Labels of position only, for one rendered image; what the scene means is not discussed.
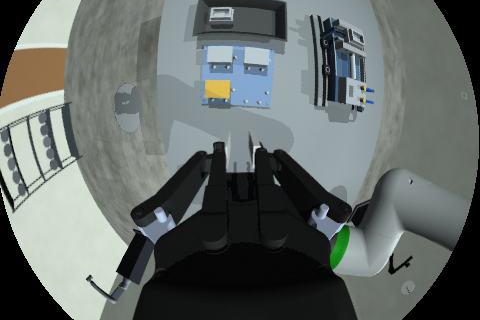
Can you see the yellow rectangular block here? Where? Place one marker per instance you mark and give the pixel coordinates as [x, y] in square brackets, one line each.
[217, 89]

